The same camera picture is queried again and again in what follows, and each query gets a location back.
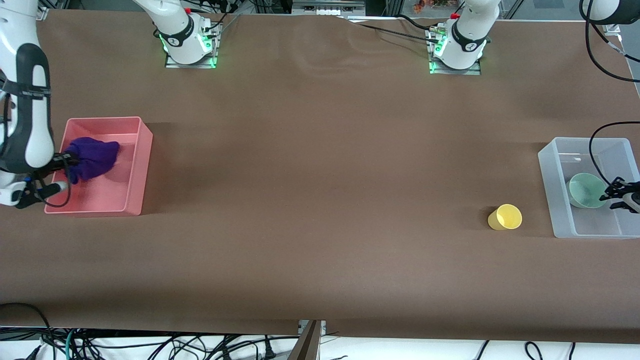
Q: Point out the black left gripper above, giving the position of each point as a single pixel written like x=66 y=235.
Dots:
x=624 y=191

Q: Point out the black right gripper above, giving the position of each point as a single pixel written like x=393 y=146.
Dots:
x=59 y=160

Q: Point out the light green bowl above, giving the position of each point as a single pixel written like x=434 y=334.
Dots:
x=585 y=192

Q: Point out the purple cloth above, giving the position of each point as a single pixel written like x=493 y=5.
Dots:
x=95 y=157

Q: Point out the yellow plastic cup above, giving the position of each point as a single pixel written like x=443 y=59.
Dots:
x=507 y=217

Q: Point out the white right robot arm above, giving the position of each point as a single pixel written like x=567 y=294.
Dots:
x=30 y=125

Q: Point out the translucent plastic bin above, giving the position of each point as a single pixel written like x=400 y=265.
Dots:
x=565 y=200

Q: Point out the pink plastic bin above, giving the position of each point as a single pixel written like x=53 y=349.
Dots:
x=110 y=195

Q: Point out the white power strip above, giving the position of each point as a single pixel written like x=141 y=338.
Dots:
x=327 y=7

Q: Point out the black right camera mount bracket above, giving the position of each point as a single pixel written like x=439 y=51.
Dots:
x=35 y=196

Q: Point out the aluminium frame profile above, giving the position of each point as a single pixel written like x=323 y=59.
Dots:
x=44 y=12

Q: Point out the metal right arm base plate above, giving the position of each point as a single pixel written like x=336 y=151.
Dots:
x=190 y=64

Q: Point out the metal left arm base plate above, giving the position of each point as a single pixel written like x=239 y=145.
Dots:
x=457 y=70

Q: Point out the metal table frame post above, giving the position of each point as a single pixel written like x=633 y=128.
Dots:
x=309 y=342

